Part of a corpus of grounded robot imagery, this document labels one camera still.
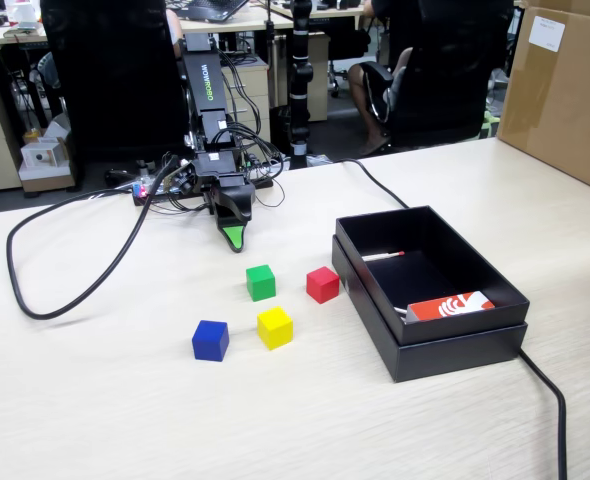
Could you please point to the white matchstick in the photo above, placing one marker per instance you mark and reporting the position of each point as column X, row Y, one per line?
column 401, row 311

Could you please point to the red-tipped matchstick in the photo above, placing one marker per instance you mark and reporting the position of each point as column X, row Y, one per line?
column 382, row 256

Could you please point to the open white cardboard box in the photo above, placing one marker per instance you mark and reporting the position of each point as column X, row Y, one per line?
column 45, row 177

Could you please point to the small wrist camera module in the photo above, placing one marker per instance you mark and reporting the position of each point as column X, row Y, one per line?
column 184, row 179

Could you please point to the black cardboard box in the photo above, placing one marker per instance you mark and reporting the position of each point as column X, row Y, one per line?
column 455, row 240

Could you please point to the black mesh office chair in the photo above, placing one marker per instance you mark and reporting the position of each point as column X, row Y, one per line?
column 115, row 75

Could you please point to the controller board with pink light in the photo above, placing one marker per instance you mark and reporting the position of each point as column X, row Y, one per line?
column 141, row 190

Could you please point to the black office chair with armrest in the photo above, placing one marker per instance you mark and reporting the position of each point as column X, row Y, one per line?
column 450, row 75

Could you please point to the green black bag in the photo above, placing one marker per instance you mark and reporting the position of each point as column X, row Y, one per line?
column 490, row 125

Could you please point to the blue wooden cube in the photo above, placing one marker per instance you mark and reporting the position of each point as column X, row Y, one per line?
column 209, row 341

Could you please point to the yellow wooden cube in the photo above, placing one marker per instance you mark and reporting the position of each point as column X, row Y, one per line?
column 275, row 329

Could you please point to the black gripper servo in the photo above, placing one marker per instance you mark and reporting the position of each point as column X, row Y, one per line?
column 215, row 170

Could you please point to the black swivel chair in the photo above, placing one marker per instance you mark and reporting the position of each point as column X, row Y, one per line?
column 347, row 40

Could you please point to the large brown cardboard box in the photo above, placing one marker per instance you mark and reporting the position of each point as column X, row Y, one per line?
column 560, row 100

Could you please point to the red wooden cube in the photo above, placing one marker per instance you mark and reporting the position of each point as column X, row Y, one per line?
column 322, row 285

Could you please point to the thin black pole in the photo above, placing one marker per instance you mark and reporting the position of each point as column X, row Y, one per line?
column 270, row 50

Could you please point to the black laptop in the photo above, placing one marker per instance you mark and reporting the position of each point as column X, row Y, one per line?
column 207, row 10

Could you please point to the seated person with bare legs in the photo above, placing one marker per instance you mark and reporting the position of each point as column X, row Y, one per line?
column 361, row 95

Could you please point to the black segmented stand pole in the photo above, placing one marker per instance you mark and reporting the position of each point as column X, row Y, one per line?
column 300, row 75

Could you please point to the green wooden cube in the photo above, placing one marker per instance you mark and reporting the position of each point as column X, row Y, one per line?
column 260, row 283

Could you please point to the red white matchbox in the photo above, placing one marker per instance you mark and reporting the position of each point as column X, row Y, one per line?
column 450, row 306

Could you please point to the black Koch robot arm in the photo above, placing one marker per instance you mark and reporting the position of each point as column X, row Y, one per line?
column 205, row 75

